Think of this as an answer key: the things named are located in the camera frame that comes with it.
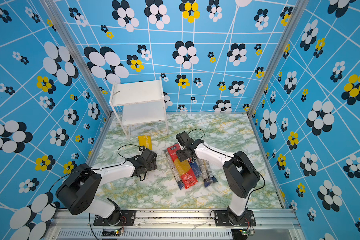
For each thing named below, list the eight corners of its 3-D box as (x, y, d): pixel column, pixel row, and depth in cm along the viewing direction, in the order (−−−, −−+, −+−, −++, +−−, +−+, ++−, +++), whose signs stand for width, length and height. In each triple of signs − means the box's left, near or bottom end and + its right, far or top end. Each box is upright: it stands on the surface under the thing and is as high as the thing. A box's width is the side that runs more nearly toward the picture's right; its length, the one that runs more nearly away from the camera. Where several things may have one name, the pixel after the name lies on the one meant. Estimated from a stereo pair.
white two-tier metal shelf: (128, 140, 106) (108, 103, 79) (131, 111, 125) (115, 73, 98) (168, 135, 109) (163, 97, 82) (165, 107, 128) (160, 69, 100)
